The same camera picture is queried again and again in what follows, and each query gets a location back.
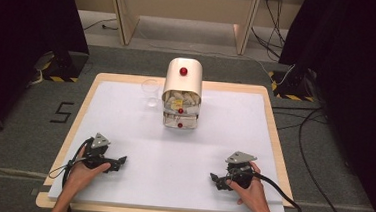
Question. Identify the light wooden table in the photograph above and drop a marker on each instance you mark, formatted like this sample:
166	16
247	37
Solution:
276	108

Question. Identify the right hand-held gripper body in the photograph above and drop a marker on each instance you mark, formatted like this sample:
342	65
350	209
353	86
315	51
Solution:
240	171

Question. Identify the person's right hand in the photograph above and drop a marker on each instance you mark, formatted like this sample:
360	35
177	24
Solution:
255	196

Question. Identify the white rounded drawer cabinet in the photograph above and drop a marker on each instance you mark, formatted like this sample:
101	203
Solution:
183	80

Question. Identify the yellow sachet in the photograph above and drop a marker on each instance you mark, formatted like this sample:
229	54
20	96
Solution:
177	103

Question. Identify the person's left hand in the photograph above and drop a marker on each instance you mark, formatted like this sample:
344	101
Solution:
79	177

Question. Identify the pile of white sachets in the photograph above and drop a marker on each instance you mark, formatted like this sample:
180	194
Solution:
186	98

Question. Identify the black stand base striped tape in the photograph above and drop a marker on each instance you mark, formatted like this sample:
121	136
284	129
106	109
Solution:
66	67
291	86

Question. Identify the clear drawer with red knob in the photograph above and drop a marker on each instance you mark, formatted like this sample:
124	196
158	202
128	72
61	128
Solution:
188	123
189	110

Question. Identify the clear glass cup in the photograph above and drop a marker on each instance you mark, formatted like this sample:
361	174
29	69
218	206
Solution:
150	88

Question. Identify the black curtain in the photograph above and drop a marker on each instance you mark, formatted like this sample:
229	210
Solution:
354	81
20	40

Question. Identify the light wooden desk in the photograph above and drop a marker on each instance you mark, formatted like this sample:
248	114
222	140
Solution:
190	2

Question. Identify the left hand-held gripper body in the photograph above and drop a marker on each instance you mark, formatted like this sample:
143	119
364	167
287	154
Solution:
95	153

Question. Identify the white table mat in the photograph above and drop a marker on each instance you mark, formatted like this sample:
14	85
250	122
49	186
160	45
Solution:
172	158

